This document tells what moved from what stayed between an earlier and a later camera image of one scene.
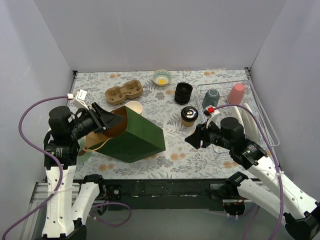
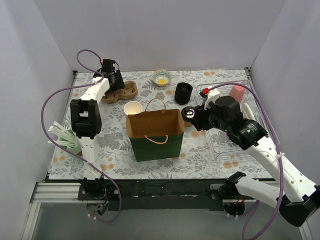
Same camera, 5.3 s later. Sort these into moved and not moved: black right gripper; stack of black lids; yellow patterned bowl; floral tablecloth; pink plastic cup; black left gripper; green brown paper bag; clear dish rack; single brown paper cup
Moved: black left gripper; black right gripper; green brown paper bag
Not moved: single brown paper cup; floral tablecloth; stack of black lids; pink plastic cup; clear dish rack; yellow patterned bowl
